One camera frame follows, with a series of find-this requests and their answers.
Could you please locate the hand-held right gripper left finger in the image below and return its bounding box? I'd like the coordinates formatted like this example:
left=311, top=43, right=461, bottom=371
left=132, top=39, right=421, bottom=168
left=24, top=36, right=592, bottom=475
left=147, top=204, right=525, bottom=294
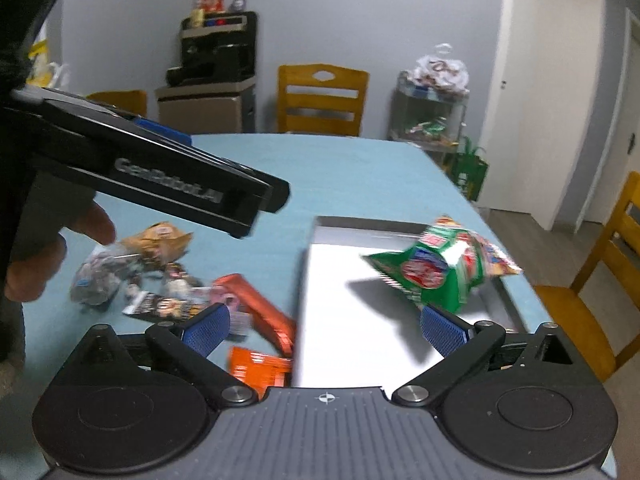
left=60, top=304, right=258, bottom=406

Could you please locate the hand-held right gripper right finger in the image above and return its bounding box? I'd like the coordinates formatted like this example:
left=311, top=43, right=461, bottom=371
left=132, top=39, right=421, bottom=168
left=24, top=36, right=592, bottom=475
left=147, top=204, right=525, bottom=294
left=392, top=305, right=591, bottom=406

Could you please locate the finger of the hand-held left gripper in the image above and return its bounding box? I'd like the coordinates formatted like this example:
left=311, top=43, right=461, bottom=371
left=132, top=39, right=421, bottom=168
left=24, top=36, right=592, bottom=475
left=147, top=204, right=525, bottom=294
left=190, top=142, right=291, bottom=213
left=11, top=85, right=191, bottom=146

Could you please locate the cartoon printed snack packet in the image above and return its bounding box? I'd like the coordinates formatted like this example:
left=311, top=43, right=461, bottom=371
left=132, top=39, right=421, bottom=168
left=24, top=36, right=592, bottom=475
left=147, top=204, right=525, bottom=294
left=122, top=290, right=201, bottom=321

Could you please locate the small orange snack packet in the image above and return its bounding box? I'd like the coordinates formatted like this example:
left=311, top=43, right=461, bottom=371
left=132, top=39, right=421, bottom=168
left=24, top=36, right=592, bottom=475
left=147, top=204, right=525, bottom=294
left=227, top=347, right=293, bottom=391

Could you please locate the green snack bag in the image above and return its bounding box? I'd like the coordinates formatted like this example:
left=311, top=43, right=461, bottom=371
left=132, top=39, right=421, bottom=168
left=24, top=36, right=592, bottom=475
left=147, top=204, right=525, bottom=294
left=362, top=215, right=523, bottom=313

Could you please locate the gold snack packet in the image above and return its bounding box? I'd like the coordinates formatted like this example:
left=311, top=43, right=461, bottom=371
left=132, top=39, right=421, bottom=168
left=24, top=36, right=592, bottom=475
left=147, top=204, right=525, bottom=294
left=120, top=224, right=195, bottom=266

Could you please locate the grey cardboard box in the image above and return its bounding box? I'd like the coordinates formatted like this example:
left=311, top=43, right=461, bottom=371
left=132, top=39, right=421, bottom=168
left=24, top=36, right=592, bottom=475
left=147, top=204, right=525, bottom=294
left=292, top=216, right=526, bottom=388

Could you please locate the clear bag of nuts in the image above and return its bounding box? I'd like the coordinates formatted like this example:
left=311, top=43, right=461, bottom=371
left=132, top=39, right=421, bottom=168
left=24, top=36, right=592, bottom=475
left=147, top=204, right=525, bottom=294
left=70, top=245, right=143, bottom=308

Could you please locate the plastic bag of snacks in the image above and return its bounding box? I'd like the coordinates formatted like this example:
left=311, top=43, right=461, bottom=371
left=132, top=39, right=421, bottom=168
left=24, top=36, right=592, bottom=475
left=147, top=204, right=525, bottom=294
left=406, top=42, right=471, bottom=92

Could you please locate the person's left hand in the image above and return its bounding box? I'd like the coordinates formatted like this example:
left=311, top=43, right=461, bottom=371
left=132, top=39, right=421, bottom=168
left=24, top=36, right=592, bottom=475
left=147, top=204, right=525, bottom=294
left=5, top=202, right=117, bottom=304

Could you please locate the grey cabinet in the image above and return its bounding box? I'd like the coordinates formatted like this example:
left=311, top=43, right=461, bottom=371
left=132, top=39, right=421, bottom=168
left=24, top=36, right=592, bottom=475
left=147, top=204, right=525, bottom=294
left=155, top=82, right=257, bottom=134

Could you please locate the wooden chair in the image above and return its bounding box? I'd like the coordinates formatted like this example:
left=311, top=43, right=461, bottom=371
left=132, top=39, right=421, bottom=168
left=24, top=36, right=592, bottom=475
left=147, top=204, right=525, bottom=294
left=86, top=90, right=148, bottom=118
left=534, top=171, right=640, bottom=386
left=276, top=64, right=371, bottom=137

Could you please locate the long orange foil packet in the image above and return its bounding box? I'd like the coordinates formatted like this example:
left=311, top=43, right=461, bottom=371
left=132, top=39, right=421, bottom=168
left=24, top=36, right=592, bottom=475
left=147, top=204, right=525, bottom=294
left=212, top=274, right=297, bottom=356

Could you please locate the black coffee machine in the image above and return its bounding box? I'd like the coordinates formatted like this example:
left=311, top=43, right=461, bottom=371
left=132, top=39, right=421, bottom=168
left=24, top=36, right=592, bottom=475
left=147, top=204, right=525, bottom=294
left=166, top=11, right=258, bottom=88

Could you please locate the yellow bag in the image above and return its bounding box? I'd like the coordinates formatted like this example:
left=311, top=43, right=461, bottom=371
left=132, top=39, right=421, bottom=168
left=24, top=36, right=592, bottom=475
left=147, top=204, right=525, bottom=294
left=27, top=40, right=71, bottom=88

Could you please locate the glass shelf cart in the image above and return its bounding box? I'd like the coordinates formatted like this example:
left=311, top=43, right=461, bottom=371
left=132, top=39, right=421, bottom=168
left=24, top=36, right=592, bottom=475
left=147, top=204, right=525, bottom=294
left=389, top=71, right=471, bottom=153

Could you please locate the white door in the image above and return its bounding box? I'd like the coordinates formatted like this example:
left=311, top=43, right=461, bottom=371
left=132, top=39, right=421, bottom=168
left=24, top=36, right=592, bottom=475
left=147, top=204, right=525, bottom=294
left=477, top=0, right=608, bottom=233

